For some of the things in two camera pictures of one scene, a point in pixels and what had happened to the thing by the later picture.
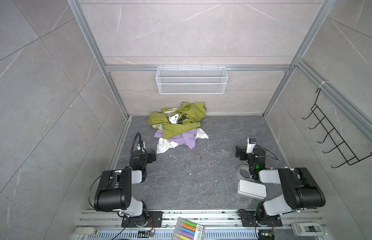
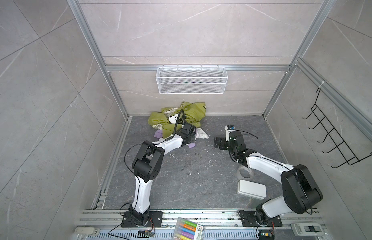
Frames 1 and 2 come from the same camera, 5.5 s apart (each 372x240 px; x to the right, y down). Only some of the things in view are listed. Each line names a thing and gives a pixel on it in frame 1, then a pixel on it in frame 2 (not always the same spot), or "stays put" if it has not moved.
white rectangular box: x=254 y=190 stays put
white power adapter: x=87 y=230 stays put
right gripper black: x=239 y=150 -> x=217 y=141
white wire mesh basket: x=190 y=80 stays put
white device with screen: x=307 y=229 stays put
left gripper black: x=148 y=156 -> x=193 y=136
